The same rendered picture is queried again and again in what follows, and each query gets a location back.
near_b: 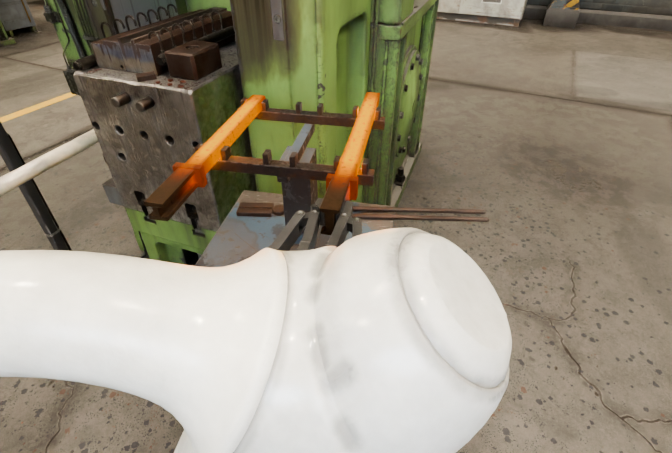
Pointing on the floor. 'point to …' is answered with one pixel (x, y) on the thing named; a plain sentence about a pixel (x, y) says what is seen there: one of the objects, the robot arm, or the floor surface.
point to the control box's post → (30, 193)
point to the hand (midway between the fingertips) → (335, 203)
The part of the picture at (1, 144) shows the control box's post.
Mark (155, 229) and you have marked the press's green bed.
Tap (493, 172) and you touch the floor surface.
